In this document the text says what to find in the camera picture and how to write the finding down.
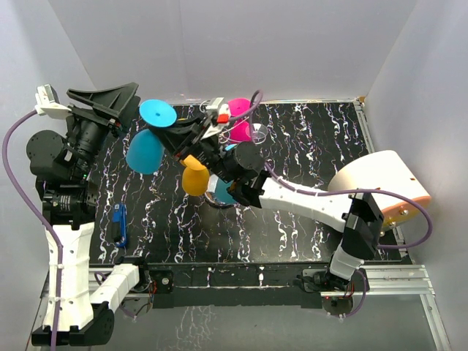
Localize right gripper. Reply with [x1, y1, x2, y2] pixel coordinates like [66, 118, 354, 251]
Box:
[150, 116, 235, 185]

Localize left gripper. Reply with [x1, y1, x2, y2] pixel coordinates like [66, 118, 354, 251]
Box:
[66, 83, 140, 180]

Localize blue wine glass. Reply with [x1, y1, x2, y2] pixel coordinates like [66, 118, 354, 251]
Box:
[208, 175, 237, 205]
[126, 99, 177, 175]

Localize orange wine glass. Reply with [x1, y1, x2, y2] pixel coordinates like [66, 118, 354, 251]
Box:
[182, 155, 210, 196]

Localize magenta wine glass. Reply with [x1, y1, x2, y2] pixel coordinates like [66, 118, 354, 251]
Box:
[228, 98, 252, 143]

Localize clear wine glass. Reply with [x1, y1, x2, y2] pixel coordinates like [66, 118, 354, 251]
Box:
[251, 123, 269, 144]

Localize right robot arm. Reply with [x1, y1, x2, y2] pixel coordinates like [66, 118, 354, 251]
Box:
[151, 117, 384, 291]

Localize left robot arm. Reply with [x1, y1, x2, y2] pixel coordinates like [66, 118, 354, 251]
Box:
[26, 83, 151, 348]

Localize chrome wine glass rack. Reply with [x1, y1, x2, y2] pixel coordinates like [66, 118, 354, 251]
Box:
[200, 97, 236, 208]

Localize blue carabiner clip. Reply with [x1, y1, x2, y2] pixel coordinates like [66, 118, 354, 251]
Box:
[110, 203, 127, 248]

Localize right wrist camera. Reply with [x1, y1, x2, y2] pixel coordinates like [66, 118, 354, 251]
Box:
[200, 97, 231, 139]

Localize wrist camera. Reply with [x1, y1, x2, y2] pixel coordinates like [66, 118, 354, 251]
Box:
[34, 84, 72, 120]
[200, 97, 231, 139]

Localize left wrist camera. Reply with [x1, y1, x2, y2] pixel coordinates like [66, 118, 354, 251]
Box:
[34, 84, 72, 120]

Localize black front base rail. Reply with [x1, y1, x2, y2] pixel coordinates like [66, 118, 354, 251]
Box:
[116, 255, 363, 312]

